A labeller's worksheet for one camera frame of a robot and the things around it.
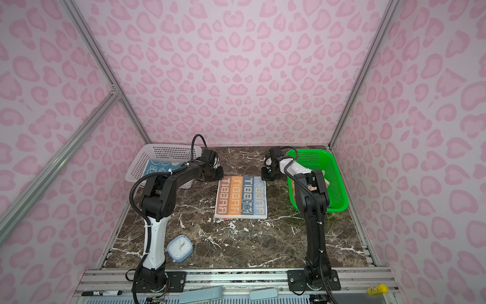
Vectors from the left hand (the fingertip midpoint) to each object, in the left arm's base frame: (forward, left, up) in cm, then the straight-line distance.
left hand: (224, 174), depth 104 cm
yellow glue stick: (-55, -57, +6) cm, 79 cm away
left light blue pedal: (-55, +5, +2) cm, 55 cm away
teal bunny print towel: (+5, +38, +1) cm, 38 cm away
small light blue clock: (-39, +16, +2) cm, 42 cm away
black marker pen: (-53, +38, 0) cm, 66 cm away
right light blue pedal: (-55, -19, +1) cm, 58 cm away
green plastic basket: (+9, -53, 0) cm, 54 cm away
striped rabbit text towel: (-14, -9, -1) cm, 17 cm away
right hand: (-2, -22, 0) cm, 22 cm away
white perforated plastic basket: (+14, +36, +3) cm, 39 cm away
